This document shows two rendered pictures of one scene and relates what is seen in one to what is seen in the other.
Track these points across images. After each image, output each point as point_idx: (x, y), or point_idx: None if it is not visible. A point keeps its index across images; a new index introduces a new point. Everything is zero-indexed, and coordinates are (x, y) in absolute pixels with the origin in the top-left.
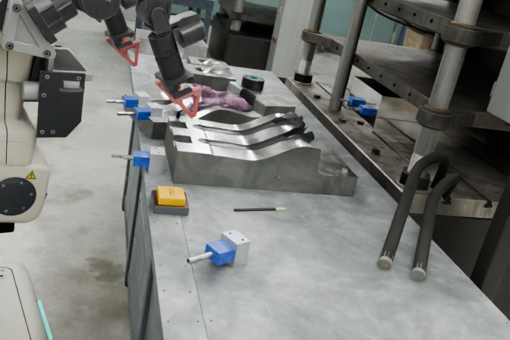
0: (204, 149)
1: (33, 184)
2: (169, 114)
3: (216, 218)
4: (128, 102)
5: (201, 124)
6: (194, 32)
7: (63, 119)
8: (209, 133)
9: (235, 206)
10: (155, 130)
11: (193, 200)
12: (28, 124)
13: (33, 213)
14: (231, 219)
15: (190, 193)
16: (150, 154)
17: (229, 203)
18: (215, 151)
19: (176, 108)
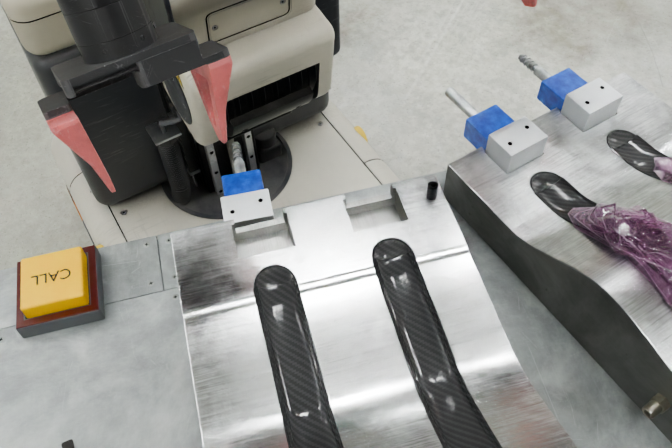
0: (203, 291)
1: (183, 92)
2: (558, 186)
3: (15, 402)
4: (544, 90)
5: (423, 260)
6: None
7: (157, 13)
8: (354, 289)
9: (91, 445)
10: (449, 184)
11: (104, 340)
12: None
13: (195, 135)
14: (15, 438)
15: (144, 327)
16: (220, 198)
17: (111, 427)
18: (214, 322)
19: (610, 190)
